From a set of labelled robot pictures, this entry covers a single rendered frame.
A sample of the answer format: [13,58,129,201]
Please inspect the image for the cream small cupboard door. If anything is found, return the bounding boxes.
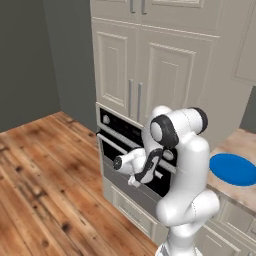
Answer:
[89,0,138,22]
[139,0,234,36]

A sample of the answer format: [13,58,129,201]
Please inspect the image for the grey cupboard door handle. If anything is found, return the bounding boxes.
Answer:
[127,78,134,118]
[136,82,144,123]

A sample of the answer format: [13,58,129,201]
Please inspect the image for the black glass oven door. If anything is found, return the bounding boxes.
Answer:
[96,132,178,198]

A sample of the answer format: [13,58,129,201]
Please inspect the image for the cream wall cupboard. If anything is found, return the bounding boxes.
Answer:
[231,0,256,86]

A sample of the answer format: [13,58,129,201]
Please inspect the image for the cream counter base cupboards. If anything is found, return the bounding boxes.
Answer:
[194,196,256,256]

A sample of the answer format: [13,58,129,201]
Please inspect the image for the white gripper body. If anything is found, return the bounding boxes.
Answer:
[127,175,142,188]

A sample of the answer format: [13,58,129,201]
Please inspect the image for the blue round plate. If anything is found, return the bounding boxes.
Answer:
[208,152,256,187]

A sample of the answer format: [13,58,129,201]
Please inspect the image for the cream tall cupboard door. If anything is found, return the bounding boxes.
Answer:
[135,29,219,143]
[91,18,139,118]

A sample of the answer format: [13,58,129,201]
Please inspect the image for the cream drawer under oven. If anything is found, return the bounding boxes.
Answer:
[110,185,158,240]

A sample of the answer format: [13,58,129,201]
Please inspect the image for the black built-in oven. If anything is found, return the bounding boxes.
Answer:
[95,102,179,218]

